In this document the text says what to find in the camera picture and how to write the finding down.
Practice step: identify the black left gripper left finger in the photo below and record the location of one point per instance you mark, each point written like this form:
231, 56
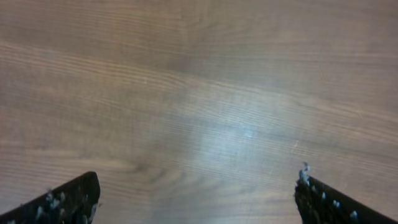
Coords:
74, 202

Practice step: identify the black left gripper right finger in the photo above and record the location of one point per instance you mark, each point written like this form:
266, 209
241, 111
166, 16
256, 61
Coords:
318, 203

